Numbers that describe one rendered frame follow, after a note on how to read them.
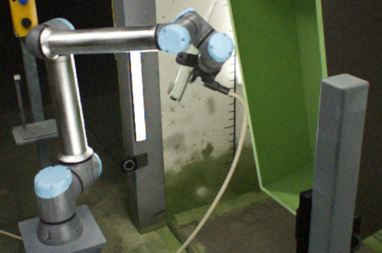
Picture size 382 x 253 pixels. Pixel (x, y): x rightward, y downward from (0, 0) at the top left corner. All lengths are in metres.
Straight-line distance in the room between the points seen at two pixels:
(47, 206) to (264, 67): 1.19
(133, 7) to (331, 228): 1.97
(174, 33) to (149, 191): 1.65
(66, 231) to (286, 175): 1.28
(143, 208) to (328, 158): 2.37
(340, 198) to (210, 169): 2.39
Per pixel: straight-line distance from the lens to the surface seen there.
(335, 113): 0.78
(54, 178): 2.04
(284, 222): 3.26
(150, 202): 3.11
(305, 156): 2.88
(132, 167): 2.91
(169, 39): 1.58
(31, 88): 2.82
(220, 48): 1.68
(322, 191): 0.85
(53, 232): 2.11
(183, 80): 1.97
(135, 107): 2.77
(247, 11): 2.35
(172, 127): 2.94
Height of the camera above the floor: 1.90
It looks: 22 degrees down
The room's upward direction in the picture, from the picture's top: 3 degrees counter-clockwise
